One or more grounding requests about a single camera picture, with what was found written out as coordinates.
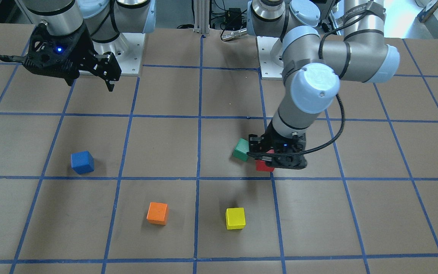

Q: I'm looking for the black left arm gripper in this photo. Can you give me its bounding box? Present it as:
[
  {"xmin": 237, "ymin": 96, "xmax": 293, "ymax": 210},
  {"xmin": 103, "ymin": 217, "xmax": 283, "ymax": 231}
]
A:
[{"xmin": 247, "ymin": 124, "xmax": 306, "ymax": 160}]

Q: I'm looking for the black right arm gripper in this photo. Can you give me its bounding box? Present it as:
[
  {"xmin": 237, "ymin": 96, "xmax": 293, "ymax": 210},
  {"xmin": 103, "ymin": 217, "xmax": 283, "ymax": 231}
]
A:
[{"xmin": 61, "ymin": 30, "xmax": 122, "ymax": 92}]

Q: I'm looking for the red wooden block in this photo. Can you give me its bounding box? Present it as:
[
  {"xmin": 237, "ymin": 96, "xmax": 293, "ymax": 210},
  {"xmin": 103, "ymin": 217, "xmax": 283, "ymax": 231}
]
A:
[{"xmin": 254, "ymin": 159, "xmax": 275, "ymax": 173}]

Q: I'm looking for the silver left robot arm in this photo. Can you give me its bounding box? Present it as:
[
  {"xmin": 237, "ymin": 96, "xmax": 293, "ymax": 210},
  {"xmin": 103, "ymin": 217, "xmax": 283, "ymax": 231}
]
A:
[{"xmin": 247, "ymin": 0, "xmax": 400, "ymax": 161}]

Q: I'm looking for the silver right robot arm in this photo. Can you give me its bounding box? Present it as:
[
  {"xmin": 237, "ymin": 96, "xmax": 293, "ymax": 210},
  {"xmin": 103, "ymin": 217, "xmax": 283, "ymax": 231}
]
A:
[{"xmin": 0, "ymin": 0, "xmax": 156, "ymax": 92}]

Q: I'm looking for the green wooden block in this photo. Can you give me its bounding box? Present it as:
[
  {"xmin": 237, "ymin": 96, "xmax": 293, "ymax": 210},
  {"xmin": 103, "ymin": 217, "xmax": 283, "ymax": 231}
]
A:
[{"xmin": 232, "ymin": 138, "xmax": 250, "ymax": 162}]

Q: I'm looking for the yellow wooden block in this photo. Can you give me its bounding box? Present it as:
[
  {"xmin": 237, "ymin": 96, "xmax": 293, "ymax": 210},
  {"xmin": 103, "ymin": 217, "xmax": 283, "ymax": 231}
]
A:
[{"xmin": 225, "ymin": 207, "xmax": 246, "ymax": 229}]

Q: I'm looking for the blue wooden block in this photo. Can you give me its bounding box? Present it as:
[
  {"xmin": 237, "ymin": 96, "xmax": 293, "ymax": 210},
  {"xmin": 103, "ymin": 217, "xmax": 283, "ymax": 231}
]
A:
[{"xmin": 71, "ymin": 151, "xmax": 95, "ymax": 174}]

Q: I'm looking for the orange wooden block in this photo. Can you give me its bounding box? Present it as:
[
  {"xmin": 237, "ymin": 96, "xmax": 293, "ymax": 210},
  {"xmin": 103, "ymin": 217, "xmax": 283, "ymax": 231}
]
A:
[{"xmin": 146, "ymin": 202, "xmax": 169, "ymax": 225}]

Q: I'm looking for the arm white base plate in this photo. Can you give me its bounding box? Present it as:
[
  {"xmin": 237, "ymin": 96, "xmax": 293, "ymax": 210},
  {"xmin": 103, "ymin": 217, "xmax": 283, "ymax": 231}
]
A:
[
  {"xmin": 256, "ymin": 36, "xmax": 314, "ymax": 80},
  {"xmin": 92, "ymin": 33, "xmax": 147, "ymax": 76}
]

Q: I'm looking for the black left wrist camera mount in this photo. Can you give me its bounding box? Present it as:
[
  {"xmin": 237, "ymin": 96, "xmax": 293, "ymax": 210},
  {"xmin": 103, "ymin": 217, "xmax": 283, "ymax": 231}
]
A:
[{"xmin": 264, "ymin": 155, "xmax": 308, "ymax": 170}]

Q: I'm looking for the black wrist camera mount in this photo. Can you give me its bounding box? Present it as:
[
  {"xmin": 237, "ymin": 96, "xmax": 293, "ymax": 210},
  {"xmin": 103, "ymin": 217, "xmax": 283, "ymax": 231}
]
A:
[
  {"xmin": 0, "ymin": 21, "xmax": 88, "ymax": 79},
  {"xmin": 264, "ymin": 155, "xmax": 308, "ymax": 170}
]

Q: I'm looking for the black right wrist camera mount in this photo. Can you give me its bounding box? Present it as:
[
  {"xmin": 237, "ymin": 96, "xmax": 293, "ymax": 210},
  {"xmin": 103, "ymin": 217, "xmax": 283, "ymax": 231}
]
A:
[{"xmin": 0, "ymin": 21, "xmax": 88, "ymax": 79}]

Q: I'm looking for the aluminium frame post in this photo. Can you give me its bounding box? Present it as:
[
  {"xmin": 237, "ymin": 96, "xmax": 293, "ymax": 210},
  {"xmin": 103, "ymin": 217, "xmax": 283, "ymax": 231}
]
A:
[{"xmin": 192, "ymin": 0, "xmax": 211, "ymax": 36}]

